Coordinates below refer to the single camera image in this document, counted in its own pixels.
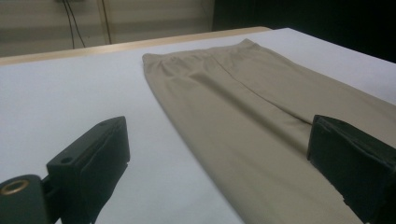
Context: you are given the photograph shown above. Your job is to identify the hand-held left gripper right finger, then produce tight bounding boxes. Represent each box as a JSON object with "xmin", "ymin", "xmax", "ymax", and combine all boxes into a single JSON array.
[{"xmin": 306, "ymin": 114, "xmax": 396, "ymax": 224}]

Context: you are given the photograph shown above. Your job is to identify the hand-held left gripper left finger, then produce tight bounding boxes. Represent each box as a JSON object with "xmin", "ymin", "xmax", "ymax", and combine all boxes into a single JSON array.
[{"xmin": 46, "ymin": 116, "xmax": 131, "ymax": 224}]

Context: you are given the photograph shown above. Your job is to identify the beige pants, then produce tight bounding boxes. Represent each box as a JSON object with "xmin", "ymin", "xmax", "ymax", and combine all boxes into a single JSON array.
[{"xmin": 142, "ymin": 37, "xmax": 396, "ymax": 224}]

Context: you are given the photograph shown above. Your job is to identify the white table mat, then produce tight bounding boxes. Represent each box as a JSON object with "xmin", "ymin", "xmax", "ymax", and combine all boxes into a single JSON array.
[{"xmin": 0, "ymin": 27, "xmax": 396, "ymax": 224}]

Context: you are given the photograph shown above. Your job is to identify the black curtain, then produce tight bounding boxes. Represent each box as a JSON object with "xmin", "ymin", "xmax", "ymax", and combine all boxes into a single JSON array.
[{"xmin": 212, "ymin": 0, "xmax": 396, "ymax": 63}]

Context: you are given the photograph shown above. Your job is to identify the black wall cable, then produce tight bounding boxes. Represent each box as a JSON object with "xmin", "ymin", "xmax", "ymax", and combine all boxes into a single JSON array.
[
  {"xmin": 63, "ymin": 0, "xmax": 76, "ymax": 49},
  {"xmin": 65, "ymin": 0, "xmax": 87, "ymax": 49}
]

